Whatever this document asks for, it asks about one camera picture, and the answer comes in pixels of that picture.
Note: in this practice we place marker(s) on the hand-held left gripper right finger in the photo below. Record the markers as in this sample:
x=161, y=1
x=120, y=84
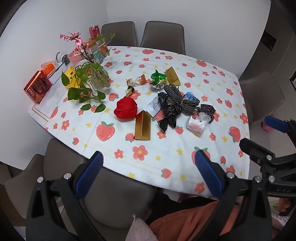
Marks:
x=208, y=173

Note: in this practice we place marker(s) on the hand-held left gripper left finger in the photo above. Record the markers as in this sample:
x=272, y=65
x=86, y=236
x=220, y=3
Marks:
x=90, y=176

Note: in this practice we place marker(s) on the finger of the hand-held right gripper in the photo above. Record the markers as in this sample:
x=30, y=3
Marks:
x=252, y=148
x=275, y=123

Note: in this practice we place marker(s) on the clear packet red print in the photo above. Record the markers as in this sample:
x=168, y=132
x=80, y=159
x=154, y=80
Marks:
x=196, y=124

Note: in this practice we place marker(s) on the dark patterned wrapper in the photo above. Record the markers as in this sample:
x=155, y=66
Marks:
x=207, y=111

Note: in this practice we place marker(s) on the black dotted plastic bag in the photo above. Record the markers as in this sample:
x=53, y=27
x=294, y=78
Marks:
x=168, y=115

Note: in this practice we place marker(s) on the gold triangular box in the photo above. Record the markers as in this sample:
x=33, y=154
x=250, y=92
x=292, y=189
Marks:
x=173, y=76
x=143, y=127

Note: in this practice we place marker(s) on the red cloth bag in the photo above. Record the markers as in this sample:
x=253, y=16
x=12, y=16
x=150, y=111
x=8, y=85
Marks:
x=126, y=109

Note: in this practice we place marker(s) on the blue wrapper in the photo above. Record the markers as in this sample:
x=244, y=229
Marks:
x=190, y=96

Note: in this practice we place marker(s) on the white paper receipt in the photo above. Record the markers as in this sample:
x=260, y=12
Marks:
x=153, y=106

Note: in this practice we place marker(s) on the gold foil chocolate wrapper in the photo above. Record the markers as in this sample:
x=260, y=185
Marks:
x=130, y=90

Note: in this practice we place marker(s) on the clear orange candy wrapper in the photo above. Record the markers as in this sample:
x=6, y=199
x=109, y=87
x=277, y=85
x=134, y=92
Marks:
x=136, y=80

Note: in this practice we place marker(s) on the green foil snack wrapper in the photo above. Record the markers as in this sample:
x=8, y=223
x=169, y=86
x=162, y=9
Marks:
x=158, y=78

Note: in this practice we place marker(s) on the black garment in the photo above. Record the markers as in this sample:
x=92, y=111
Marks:
x=185, y=199

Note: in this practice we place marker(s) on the orange garment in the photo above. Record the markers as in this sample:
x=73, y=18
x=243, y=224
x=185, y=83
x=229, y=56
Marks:
x=185, y=224

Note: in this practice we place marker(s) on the white fluffy cloth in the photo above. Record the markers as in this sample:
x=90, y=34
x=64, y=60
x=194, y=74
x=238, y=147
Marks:
x=138, y=230

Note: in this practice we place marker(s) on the green pothos plant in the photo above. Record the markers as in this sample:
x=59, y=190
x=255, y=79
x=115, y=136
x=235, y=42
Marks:
x=76, y=92

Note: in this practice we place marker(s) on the glass vase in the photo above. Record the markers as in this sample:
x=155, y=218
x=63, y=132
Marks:
x=99, y=77

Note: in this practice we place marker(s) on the yellow plush toy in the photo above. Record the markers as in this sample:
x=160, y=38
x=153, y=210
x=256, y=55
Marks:
x=70, y=75

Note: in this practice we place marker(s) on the red gift box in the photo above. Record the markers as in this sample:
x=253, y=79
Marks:
x=38, y=87

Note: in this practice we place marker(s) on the white box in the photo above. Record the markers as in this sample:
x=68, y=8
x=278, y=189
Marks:
x=56, y=75

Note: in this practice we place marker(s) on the strawberry flower print tablecloth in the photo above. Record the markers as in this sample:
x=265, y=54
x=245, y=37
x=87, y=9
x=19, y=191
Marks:
x=150, y=76

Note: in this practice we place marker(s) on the teal snack box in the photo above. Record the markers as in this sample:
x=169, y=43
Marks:
x=97, y=56

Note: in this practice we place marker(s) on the white black ornament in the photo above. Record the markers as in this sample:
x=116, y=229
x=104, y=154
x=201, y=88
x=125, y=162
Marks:
x=62, y=58

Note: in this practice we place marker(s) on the plastic jar orange lid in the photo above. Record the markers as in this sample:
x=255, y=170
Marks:
x=92, y=44

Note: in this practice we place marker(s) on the pink blossom branch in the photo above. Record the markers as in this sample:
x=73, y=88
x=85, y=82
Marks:
x=77, y=44

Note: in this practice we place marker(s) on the red drink can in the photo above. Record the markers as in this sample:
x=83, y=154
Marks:
x=94, y=31

